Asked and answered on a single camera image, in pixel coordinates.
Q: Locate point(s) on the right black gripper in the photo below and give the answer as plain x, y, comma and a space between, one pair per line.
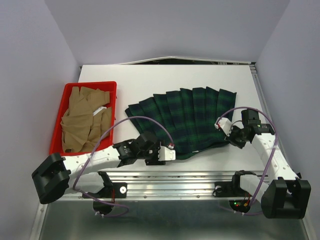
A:
239, 144

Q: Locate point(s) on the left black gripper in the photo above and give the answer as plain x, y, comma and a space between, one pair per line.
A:
154, 160

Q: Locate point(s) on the green plaid pleated skirt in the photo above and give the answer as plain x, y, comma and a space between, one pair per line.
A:
186, 116

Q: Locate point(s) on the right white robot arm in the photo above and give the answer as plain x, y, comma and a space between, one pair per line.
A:
282, 194

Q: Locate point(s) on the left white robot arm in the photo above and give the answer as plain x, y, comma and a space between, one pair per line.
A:
59, 175

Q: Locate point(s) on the tan beige skirt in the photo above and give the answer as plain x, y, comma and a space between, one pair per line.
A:
86, 119

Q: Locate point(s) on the red plastic bin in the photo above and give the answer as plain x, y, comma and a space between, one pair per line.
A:
56, 140

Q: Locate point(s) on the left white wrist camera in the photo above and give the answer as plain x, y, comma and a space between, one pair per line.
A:
166, 154

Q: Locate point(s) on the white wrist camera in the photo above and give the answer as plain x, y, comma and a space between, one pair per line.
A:
166, 154
224, 124

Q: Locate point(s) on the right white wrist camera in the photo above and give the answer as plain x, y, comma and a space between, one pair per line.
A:
224, 124

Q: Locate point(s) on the aluminium front rail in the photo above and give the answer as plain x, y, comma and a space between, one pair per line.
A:
166, 185

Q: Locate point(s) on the aluminium rail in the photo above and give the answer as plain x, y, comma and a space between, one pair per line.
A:
166, 185
263, 104

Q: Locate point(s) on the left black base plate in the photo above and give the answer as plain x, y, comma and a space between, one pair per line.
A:
107, 193

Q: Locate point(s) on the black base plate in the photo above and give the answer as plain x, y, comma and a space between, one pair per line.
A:
107, 193
240, 203

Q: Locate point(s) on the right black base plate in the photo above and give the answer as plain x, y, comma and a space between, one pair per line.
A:
240, 203

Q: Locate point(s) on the aluminium right side rail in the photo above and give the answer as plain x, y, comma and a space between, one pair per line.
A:
263, 104

